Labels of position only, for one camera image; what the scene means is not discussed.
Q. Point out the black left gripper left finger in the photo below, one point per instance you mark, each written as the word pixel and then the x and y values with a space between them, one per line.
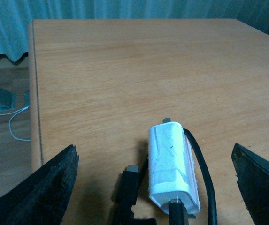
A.
pixel 43 197

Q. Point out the white power charger block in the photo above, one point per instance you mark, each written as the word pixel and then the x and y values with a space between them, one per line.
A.
pixel 171 167

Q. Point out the wooden nightstand cabinet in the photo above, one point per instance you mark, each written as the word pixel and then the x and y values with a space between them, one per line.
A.
pixel 101 84

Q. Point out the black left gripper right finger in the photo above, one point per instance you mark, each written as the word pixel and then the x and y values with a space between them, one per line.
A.
pixel 253 182

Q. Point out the grey floor socket box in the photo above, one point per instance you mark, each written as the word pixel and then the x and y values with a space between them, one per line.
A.
pixel 4 99

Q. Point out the light green curtain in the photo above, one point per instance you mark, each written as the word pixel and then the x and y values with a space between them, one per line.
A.
pixel 15 15

